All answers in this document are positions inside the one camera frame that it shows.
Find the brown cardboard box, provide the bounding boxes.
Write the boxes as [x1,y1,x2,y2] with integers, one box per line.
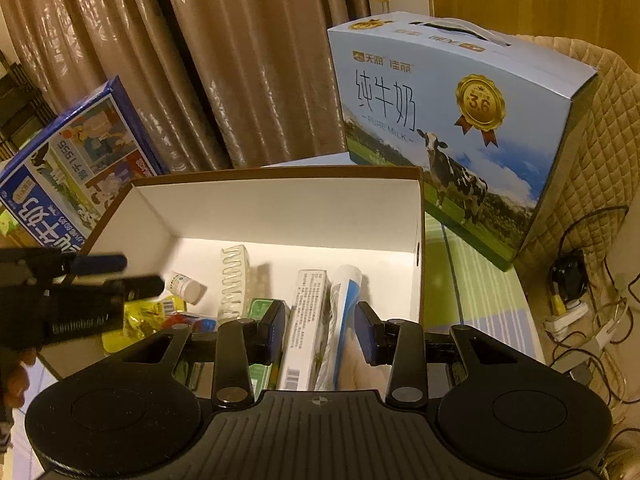
[37,165,426,392]

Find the black folding cart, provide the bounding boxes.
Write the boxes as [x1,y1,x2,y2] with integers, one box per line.
[0,50,56,151]

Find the dark blue milk carton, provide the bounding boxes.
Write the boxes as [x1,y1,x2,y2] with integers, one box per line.
[0,75,171,256]

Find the yellow foil packet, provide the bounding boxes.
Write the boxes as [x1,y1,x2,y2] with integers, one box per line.
[102,296,188,356]

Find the beige quilted cover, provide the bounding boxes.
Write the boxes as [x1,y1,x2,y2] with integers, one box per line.
[510,35,640,271]

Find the clear plastic box blue label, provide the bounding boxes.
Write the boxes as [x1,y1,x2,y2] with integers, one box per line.
[162,311,218,333]

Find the person's left hand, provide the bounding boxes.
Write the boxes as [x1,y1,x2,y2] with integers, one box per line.
[0,347,38,411]

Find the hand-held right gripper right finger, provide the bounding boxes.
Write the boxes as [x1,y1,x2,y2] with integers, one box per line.
[354,301,526,408]

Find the black power adapter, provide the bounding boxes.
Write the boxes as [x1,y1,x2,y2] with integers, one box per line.
[549,255,586,306]

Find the white power strip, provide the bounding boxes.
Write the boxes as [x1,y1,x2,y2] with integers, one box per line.
[544,300,591,336]

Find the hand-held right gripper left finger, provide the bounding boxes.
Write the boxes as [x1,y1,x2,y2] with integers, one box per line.
[120,301,292,407]

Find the white and blue tube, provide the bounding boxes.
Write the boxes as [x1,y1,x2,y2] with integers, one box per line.
[315,265,363,391]

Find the green medicine box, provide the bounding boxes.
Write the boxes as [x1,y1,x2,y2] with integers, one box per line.
[247,297,282,391]

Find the clear plastic vial strip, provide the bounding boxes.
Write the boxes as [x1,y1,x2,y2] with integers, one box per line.
[217,244,261,323]

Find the light blue milk carton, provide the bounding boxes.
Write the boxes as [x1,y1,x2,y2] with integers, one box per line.
[326,16,599,273]

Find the beige patterned curtain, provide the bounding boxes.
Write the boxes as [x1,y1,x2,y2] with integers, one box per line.
[0,0,376,171]

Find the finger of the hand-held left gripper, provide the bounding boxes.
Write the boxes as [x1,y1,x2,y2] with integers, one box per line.
[0,248,129,282]
[99,273,165,306]

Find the small white pill bottle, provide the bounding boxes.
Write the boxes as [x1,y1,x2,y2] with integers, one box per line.
[164,271,207,305]

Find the white medicine box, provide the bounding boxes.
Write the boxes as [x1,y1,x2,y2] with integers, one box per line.
[277,269,331,392]

